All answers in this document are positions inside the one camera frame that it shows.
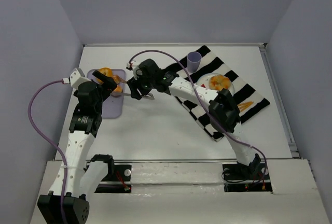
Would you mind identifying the small golden bread roll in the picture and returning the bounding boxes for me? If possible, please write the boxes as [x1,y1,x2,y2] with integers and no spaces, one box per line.
[111,85,123,97]

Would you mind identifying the metal food tongs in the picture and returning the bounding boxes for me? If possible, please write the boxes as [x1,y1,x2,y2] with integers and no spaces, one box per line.
[117,78,155,100]

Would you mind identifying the large orange bread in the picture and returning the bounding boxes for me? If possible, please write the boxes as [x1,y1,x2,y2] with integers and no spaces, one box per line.
[209,75,231,91]

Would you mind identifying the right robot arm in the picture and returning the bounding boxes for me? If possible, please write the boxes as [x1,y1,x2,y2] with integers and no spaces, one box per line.
[127,59,261,175]

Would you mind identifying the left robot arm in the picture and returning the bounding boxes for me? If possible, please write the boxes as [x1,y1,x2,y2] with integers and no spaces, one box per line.
[37,68,117,223]

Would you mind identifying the lilac plastic tray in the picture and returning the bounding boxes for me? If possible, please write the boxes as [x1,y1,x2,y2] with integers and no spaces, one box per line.
[87,69,126,119]

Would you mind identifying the lilac plastic cup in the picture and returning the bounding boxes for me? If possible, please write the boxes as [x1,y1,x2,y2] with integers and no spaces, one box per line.
[186,51,202,73]

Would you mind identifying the watermelon pattern plate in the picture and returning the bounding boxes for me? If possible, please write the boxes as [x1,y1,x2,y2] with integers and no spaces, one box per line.
[196,73,234,95]

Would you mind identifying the orange plastic fork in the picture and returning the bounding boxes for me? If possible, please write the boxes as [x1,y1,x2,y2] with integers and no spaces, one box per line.
[238,101,254,112]

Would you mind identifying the black white striped cloth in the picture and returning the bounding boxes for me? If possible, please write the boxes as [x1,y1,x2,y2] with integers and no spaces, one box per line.
[176,45,270,142]

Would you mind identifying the glazed orange bread ring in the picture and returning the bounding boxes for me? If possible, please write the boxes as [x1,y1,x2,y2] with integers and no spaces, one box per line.
[98,67,114,77]

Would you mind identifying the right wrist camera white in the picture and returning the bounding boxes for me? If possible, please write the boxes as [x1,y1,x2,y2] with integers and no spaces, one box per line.
[126,60,143,80]

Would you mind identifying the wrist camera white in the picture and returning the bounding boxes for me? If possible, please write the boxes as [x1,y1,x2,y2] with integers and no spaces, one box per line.
[62,68,90,90]
[126,60,143,80]

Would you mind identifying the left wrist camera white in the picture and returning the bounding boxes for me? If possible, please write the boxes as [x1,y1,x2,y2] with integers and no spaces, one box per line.
[62,68,90,90]

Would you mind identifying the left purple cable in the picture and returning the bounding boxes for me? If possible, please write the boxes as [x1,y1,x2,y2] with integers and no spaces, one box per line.
[27,78,68,223]

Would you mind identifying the metal table edge rail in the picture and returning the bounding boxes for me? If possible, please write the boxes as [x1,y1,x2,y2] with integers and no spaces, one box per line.
[83,43,267,48]

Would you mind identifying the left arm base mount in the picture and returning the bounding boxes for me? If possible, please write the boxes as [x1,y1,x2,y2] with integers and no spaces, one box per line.
[95,164,132,193]

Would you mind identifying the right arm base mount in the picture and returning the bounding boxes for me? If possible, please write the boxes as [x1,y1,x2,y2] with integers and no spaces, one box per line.
[221,163,272,193]

